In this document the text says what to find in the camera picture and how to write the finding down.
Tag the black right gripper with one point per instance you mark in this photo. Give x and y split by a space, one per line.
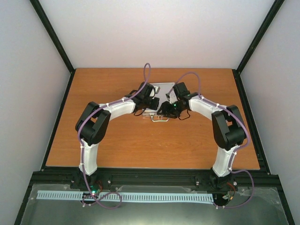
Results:
166 111

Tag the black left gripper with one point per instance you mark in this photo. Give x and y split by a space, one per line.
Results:
155 107

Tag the aluminium poker case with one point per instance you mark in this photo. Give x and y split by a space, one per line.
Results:
165 92

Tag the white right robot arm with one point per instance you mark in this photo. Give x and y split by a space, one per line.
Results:
229 130

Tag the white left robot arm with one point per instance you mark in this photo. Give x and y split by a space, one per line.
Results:
93 122

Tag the black aluminium frame rail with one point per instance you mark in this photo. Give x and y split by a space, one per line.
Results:
111 178

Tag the white cable duct strip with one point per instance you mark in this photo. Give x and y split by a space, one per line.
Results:
127 197

